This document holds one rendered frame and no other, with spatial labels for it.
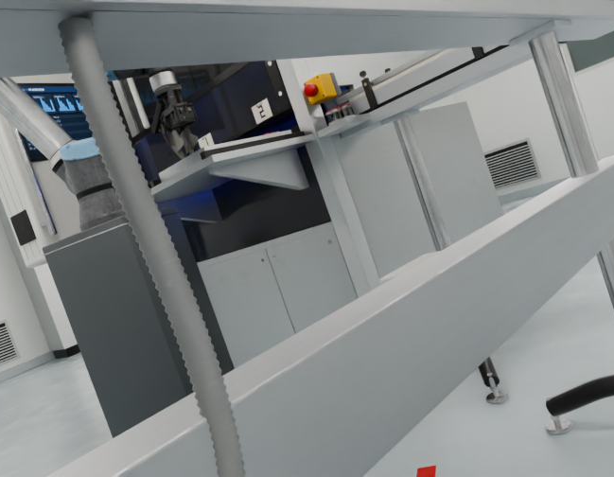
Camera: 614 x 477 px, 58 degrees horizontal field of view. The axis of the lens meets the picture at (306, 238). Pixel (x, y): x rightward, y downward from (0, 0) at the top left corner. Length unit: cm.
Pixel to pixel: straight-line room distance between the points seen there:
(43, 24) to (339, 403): 37
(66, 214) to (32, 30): 192
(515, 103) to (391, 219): 459
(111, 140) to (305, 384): 24
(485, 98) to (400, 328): 601
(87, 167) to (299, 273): 83
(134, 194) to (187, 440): 17
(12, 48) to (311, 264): 153
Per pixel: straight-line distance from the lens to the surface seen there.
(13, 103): 168
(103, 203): 146
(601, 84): 613
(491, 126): 652
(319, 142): 175
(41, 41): 47
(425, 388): 59
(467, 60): 158
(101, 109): 41
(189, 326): 40
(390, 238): 189
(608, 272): 124
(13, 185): 234
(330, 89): 173
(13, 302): 699
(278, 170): 174
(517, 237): 81
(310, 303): 196
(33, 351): 701
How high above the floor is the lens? 66
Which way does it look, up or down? 3 degrees down
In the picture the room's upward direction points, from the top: 19 degrees counter-clockwise
